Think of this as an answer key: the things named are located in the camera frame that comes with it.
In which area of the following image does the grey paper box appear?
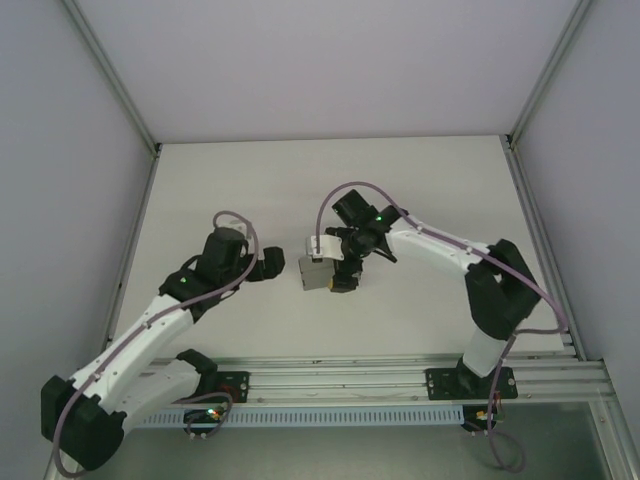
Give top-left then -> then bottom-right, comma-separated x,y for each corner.
296,254 -> 337,293

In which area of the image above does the small electronics board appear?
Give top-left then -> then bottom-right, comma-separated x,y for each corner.
462,403 -> 507,434
182,406 -> 227,435

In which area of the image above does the grey metal panel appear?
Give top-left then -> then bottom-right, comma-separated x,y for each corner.
74,402 -> 619,480

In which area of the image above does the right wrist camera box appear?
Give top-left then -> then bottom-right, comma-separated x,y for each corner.
304,233 -> 346,263

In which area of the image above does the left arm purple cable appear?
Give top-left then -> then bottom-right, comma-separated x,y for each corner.
52,209 -> 261,476

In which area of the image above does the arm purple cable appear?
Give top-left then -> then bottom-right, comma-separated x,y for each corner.
52,209 -> 261,476
313,180 -> 570,474

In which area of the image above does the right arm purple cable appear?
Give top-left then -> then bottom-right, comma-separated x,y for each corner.
313,180 -> 570,474

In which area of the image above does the aluminium side rail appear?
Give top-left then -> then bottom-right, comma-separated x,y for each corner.
502,134 -> 589,362
97,144 -> 162,369

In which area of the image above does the long aluminium mounting rail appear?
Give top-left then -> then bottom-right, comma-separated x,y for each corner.
68,352 -> 615,407

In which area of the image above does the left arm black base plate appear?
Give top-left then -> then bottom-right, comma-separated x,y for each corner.
199,370 -> 251,404

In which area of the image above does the light blue slotted cable duct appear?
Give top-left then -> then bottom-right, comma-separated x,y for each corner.
132,404 -> 465,430

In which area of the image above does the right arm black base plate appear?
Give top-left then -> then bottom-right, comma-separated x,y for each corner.
424,367 -> 516,401

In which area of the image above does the aluminium frame post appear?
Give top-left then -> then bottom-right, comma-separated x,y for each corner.
61,0 -> 162,156
503,0 -> 599,151

